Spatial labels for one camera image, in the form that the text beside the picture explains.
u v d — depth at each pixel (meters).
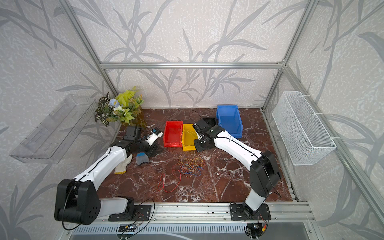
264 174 0.44
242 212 0.65
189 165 0.89
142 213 0.73
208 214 0.74
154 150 0.74
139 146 0.71
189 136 1.02
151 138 0.75
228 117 1.12
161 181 0.84
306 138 0.60
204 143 0.60
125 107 0.92
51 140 0.67
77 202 0.40
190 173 0.86
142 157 0.89
